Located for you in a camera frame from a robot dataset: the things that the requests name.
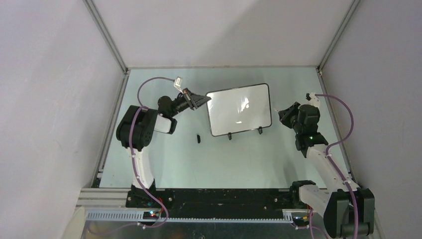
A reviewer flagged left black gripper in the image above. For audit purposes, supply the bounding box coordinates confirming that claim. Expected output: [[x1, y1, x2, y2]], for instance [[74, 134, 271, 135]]
[[169, 88, 211, 117]]

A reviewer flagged black framed whiteboard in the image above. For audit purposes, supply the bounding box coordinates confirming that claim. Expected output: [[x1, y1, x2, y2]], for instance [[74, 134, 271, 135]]
[[206, 83, 272, 137]]

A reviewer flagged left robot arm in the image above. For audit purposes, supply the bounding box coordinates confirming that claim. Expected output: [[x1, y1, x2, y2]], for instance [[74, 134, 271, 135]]
[[116, 88, 211, 208]]

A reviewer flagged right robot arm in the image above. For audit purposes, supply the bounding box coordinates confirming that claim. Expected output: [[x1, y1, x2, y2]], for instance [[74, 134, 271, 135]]
[[278, 102, 375, 239]]

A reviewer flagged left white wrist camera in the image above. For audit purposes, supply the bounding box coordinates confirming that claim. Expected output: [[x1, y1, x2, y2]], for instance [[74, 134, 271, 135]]
[[174, 77, 184, 94]]

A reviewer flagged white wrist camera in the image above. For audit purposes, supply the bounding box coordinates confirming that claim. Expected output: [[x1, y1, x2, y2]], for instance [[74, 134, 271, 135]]
[[306, 93, 320, 109], [174, 77, 184, 94]]

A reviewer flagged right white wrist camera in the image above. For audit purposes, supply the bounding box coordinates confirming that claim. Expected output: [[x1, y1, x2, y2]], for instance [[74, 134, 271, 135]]
[[306, 93, 320, 109]]

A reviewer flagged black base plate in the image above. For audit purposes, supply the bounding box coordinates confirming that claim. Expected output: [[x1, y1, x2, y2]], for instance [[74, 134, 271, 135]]
[[125, 187, 307, 220]]

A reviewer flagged aluminium frame rail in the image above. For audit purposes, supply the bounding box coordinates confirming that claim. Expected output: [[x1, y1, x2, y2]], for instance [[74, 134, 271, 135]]
[[76, 188, 308, 225]]

